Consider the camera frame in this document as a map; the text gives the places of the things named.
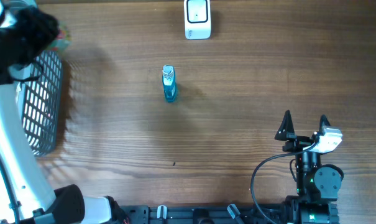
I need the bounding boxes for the white barcode scanner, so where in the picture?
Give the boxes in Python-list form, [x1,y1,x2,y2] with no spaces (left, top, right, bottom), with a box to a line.
[184,0,211,40]

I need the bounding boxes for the green lid jar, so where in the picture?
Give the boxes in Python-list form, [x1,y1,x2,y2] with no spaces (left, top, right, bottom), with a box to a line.
[47,22,71,54]

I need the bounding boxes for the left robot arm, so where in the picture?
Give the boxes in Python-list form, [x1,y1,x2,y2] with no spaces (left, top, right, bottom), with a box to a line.
[0,1,130,223]

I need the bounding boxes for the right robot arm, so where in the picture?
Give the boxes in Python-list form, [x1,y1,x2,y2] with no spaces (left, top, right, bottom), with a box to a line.
[275,110,344,224]

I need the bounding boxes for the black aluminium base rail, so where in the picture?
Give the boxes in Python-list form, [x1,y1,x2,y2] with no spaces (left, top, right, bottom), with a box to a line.
[119,203,341,224]

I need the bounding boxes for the blue bottle with white cap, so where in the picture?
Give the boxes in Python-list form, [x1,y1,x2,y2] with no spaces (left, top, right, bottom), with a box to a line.
[162,65,178,103]

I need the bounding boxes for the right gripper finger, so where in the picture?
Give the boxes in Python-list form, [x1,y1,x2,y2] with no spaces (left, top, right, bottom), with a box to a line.
[275,110,295,141]
[319,114,331,133]

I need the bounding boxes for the grey plastic mesh basket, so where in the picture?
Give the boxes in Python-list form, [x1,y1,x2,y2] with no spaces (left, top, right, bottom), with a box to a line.
[16,50,63,157]

